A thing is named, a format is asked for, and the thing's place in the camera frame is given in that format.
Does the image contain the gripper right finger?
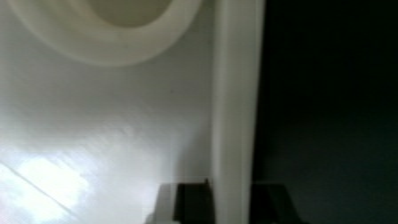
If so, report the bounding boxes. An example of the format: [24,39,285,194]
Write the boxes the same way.
[250,183,308,224]

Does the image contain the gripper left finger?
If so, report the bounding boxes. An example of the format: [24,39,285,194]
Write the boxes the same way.
[154,181,212,224]

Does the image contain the white square tabletop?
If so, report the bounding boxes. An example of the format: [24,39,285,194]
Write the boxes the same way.
[0,0,264,224]

